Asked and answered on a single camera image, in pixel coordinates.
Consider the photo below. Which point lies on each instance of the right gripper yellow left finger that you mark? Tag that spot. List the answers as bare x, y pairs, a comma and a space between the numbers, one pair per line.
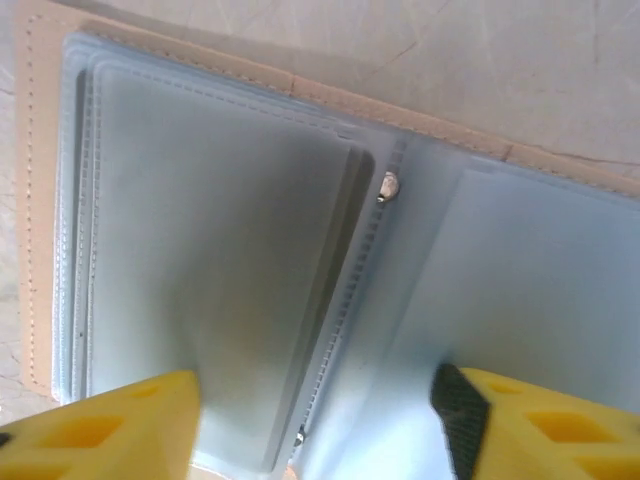
100, 440

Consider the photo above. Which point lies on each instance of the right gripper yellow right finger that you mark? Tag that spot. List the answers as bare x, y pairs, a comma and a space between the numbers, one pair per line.
550, 435

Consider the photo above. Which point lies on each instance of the beige card holder blue sleeves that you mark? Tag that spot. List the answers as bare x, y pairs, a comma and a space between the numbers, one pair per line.
500, 260

